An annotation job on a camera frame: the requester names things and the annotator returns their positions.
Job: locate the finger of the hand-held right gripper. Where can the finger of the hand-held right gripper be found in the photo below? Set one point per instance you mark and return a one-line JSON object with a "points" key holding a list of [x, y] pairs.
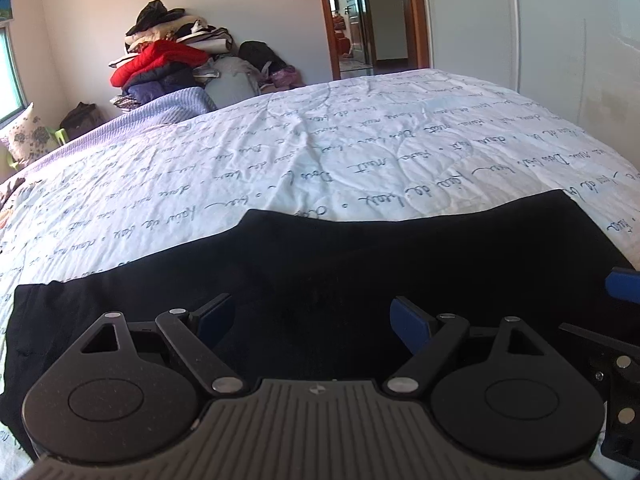
{"points": [[622, 380], [625, 285]]}

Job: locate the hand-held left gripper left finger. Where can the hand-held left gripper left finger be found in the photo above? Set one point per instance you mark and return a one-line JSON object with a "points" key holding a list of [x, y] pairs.
{"points": [[215, 317]]}

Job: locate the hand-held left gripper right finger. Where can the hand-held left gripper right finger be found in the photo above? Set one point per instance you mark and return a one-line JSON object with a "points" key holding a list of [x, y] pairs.
{"points": [[410, 322]]}

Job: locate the black pants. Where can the black pants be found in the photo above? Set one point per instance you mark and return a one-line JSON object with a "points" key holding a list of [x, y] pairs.
{"points": [[325, 270]]}

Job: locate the white script-printed bed quilt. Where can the white script-printed bed quilt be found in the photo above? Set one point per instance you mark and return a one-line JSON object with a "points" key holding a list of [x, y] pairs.
{"points": [[300, 150]]}

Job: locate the light blue knitted blanket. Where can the light blue knitted blanket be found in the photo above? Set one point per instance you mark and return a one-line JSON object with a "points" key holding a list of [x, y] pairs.
{"points": [[170, 107]]}

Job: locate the grey cloth bundle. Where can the grey cloth bundle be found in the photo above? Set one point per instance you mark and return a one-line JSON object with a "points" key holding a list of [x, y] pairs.
{"points": [[230, 82]]}

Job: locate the dark duffel bag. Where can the dark duffel bag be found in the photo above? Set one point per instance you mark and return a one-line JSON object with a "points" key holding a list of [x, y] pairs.
{"points": [[82, 120]]}

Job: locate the green plastic chair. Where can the green plastic chair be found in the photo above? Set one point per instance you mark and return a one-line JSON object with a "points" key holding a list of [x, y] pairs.
{"points": [[61, 136]]}

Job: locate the navy puffer jacket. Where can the navy puffer jacket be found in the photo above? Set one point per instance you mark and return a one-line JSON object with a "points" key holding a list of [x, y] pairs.
{"points": [[160, 85]]}

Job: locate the floral striped blanket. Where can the floral striped blanket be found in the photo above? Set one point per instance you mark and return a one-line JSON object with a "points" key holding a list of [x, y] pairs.
{"points": [[7, 195]]}

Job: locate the pink bag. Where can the pink bag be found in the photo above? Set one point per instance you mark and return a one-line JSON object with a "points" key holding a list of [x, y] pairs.
{"points": [[287, 80]]}

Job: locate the white wardrobe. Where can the white wardrobe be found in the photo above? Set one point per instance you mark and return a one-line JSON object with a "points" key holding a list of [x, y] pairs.
{"points": [[550, 35]]}

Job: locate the floral white pillow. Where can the floral white pillow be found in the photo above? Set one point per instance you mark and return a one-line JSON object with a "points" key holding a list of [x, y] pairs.
{"points": [[27, 135]]}

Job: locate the red puffer jacket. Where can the red puffer jacket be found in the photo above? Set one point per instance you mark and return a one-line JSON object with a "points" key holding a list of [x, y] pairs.
{"points": [[160, 57]]}

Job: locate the black backpack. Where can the black backpack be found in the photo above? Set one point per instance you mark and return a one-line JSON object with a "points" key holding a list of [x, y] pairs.
{"points": [[257, 55]]}

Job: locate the cream folded garment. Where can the cream folded garment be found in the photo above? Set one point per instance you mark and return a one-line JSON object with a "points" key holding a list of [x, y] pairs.
{"points": [[175, 30]]}

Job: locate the black crumpled garment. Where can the black crumpled garment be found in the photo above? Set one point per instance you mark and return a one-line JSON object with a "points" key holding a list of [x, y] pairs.
{"points": [[155, 15]]}

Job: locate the green-framed window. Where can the green-framed window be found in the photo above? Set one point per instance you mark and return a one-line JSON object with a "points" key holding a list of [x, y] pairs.
{"points": [[10, 80]]}

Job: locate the brown wooden door frame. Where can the brown wooden door frame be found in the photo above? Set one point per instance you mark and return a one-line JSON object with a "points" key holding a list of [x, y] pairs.
{"points": [[417, 10]]}

